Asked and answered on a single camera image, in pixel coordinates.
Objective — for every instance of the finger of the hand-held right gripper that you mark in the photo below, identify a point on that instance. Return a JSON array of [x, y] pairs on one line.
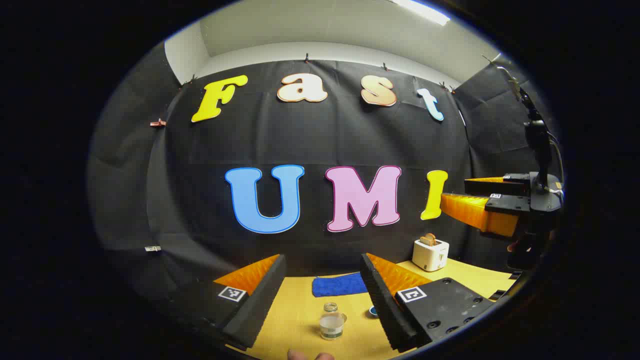
[[470, 210], [500, 187]]

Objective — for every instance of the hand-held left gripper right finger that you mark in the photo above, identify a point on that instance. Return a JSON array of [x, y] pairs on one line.
[[385, 305]]

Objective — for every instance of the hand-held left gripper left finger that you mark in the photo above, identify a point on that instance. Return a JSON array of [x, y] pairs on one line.
[[257, 305]]

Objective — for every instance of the clear plastic water bottle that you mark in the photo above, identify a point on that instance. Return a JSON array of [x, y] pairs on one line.
[[332, 324]]

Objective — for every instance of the blue towel cloth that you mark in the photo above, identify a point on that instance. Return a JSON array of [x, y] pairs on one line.
[[340, 286]]

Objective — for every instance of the toast bread slice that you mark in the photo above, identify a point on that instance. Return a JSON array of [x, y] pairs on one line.
[[428, 239]]

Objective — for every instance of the white toaster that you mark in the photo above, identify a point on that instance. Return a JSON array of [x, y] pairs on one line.
[[429, 256]]

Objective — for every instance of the silver metal clip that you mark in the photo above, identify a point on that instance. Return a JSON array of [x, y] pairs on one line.
[[152, 248]]

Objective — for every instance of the black backdrop cloth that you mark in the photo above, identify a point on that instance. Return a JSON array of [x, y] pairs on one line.
[[200, 200]]

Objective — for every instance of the orange spring clamp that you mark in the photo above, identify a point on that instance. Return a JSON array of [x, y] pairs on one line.
[[158, 122]]

